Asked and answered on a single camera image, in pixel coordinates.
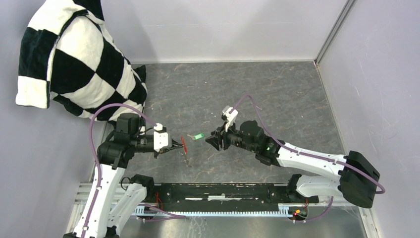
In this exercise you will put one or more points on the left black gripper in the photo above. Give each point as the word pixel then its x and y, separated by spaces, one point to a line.
pixel 174 145

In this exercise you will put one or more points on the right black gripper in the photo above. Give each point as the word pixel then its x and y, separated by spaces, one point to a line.
pixel 217 137

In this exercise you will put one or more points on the key with green tag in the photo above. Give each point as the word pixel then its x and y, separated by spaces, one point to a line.
pixel 196 136

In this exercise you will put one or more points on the metal key holder red handle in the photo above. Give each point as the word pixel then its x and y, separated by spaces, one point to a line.
pixel 185 153

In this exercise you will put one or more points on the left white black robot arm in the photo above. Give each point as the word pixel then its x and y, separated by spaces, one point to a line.
pixel 100 219

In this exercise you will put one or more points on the black white checkered cloth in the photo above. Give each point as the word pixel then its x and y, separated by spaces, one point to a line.
pixel 68 56

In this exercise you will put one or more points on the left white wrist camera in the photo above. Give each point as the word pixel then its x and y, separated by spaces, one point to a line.
pixel 161 137

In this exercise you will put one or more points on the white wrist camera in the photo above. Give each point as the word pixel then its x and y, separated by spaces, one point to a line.
pixel 229 116
pixel 161 137

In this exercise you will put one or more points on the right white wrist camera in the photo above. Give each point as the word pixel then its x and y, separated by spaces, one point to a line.
pixel 229 116

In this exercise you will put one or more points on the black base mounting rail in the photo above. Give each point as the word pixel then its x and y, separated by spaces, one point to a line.
pixel 224 197

